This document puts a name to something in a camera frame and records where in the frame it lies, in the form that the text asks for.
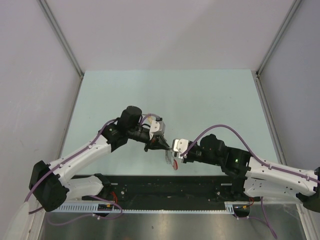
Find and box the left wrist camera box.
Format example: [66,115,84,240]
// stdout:
[149,120,166,139]

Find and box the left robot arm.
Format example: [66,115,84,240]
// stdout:
[25,105,171,212]

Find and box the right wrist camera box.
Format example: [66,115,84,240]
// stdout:
[171,138,192,160]

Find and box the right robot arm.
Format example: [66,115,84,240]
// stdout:
[177,134,320,213]

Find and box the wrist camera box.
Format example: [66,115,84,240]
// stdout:
[149,120,166,139]
[171,138,192,160]

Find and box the red handled metal key holder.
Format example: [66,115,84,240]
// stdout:
[165,150,178,171]

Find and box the white slotted cable duct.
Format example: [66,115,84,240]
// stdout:
[52,202,234,215]

